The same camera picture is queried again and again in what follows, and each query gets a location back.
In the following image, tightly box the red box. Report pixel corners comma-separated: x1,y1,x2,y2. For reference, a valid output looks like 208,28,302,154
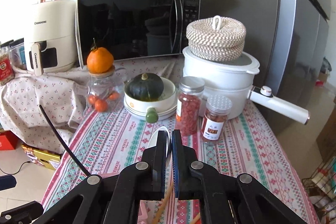
0,131,19,151

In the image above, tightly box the floral white table cloth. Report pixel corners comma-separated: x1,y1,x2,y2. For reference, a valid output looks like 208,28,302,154
0,54,186,155

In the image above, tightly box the black wire rack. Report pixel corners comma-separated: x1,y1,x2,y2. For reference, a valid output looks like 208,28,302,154
302,156,336,223

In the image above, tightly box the jar of red goji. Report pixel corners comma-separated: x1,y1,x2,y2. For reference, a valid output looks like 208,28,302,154
175,76,205,136

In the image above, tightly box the pink plastic utensil basket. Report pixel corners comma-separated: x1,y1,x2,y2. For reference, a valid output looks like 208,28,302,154
100,172,148,224

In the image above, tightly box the cream air fryer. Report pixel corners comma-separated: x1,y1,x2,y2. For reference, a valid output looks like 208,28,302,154
24,0,77,76

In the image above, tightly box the clear black lid jar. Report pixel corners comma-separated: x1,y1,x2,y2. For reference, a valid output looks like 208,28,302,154
9,38,26,70

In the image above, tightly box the yellow printed box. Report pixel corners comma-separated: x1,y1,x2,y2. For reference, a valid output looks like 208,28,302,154
21,144,62,170

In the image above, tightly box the white bowl green handle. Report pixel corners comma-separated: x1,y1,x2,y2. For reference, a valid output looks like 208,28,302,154
123,77,177,123

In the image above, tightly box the woven rattan basket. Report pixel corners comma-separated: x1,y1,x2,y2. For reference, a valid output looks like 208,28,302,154
186,15,247,62

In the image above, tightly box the labelled jar dried fruit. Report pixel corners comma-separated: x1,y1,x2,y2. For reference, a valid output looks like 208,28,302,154
201,94,232,143

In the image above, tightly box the bamboo chopstick pair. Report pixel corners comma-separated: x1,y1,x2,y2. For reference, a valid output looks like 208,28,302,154
151,182,174,224

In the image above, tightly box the dark green pumpkin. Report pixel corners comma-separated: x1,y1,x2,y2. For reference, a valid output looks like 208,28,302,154
125,73,164,102

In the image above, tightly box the orange tangerine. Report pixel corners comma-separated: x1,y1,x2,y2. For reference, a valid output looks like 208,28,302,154
87,39,114,74

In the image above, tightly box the grey refrigerator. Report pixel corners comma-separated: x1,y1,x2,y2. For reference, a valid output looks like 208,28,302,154
201,0,331,107

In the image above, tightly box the black microwave oven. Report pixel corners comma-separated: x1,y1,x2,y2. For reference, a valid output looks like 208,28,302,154
75,0,201,68

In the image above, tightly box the white electric pot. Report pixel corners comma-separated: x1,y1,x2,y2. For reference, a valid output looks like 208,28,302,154
183,47,310,124

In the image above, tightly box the white plastic spoon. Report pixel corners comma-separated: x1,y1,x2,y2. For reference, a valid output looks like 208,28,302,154
147,126,172,165

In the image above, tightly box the glass jar with tomatoes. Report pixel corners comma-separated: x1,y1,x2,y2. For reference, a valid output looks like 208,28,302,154
75,65,127,116

